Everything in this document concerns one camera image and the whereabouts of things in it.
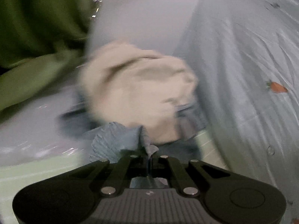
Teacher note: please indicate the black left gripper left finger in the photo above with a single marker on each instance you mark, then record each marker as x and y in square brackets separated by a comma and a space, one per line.
[121, 173]

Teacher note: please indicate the grey blue garment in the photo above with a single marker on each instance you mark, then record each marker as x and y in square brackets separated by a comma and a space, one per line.
[113, 141]

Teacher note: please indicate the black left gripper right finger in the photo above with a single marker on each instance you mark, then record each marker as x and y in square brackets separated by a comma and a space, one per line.
[174, 172]

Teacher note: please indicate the beige garment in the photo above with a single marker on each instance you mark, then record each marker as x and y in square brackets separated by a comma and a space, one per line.
[131, 86]

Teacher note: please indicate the green fabric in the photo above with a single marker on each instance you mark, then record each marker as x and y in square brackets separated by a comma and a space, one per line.
[40, 41]

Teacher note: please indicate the green grid cutting mat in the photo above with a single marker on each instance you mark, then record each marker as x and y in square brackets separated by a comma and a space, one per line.
[14, 178]

